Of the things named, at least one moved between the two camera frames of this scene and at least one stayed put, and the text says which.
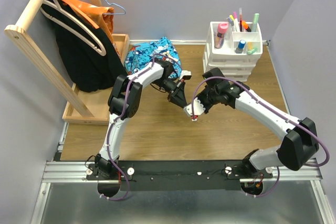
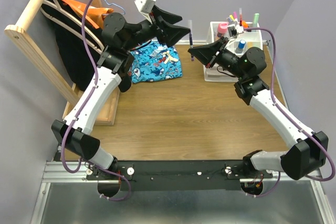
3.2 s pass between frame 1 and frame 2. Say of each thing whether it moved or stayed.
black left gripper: moved
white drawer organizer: stayed
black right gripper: moved
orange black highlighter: stayed
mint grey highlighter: stayed
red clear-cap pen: stayed
